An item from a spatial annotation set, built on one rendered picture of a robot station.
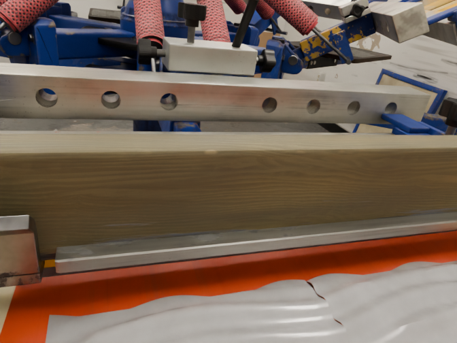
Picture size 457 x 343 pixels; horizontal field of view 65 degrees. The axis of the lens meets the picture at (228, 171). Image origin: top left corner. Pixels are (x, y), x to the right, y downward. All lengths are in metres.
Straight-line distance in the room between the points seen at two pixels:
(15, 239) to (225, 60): 0.37
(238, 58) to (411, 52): 2.62
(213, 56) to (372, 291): 0.35
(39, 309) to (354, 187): 0.23
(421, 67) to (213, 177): 2.81
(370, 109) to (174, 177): 0.41
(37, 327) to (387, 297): 0.24
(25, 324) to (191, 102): 0.31
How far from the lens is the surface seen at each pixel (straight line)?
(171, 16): 1.00
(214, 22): 0.72
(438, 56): 2.91
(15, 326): 0.27
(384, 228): 0.32
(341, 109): 0.56
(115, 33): 0.97
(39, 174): 0.22
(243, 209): 0.25
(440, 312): 0.32
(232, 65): 0.52
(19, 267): 0.25
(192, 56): 0.50
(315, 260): 0.32
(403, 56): 3.13
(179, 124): 0.67
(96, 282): 0.28
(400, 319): 0.30
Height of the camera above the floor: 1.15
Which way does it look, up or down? 27 degrees down
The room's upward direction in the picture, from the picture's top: 8 degrees clockwise
